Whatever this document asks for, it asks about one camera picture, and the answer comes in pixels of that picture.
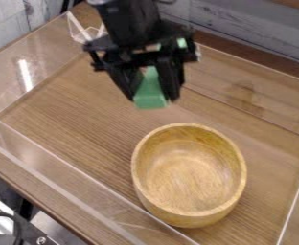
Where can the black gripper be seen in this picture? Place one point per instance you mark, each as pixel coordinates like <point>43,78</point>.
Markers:
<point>140,40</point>

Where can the green rectangular block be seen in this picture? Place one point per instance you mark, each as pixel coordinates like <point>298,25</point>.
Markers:
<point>150,95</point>

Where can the brown wooden bowl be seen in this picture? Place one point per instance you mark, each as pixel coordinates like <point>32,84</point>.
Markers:
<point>190,174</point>

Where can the clear acrylic corner bracket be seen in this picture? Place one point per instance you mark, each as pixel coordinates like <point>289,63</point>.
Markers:
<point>80,34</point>

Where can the clear acrylic tray wall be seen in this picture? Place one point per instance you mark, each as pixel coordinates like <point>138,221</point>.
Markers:
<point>70,130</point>

